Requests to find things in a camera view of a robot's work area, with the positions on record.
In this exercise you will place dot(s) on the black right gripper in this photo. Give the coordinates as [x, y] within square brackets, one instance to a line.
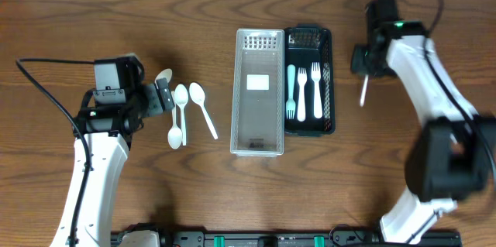
[359, 61]

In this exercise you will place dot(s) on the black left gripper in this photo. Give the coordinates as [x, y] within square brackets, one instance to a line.
[165, 94]

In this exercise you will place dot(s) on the small white plastic spoon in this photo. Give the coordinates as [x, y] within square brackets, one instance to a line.
[364, 91]

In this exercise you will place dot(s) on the white plastic fork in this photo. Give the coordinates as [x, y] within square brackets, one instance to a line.
[317, 101]
[301, 79]

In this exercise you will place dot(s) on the pale green plastic fork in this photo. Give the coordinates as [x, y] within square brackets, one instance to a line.
[290, 103]

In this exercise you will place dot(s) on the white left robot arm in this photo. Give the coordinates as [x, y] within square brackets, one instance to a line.
[109, 115]

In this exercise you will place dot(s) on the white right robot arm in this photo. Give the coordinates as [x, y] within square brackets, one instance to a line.
[454, 153]

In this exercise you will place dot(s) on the white plastic spoon middle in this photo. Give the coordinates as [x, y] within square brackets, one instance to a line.
[181, 99]

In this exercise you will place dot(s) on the white plastic spoon angled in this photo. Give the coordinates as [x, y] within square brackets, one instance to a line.
[163, 78]

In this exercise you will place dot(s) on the white plastic spoon upside-down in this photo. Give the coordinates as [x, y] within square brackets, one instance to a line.
[174, 136]

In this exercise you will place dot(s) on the white plastic spoon right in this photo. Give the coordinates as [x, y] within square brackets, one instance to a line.
[198, 96]

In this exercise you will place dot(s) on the black plastic basket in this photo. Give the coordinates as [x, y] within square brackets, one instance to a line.
[304, 45]

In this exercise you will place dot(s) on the clear plastic basket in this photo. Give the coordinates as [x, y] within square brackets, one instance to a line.
[257, 127]

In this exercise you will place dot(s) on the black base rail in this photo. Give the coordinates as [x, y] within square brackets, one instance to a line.
[151, 235]

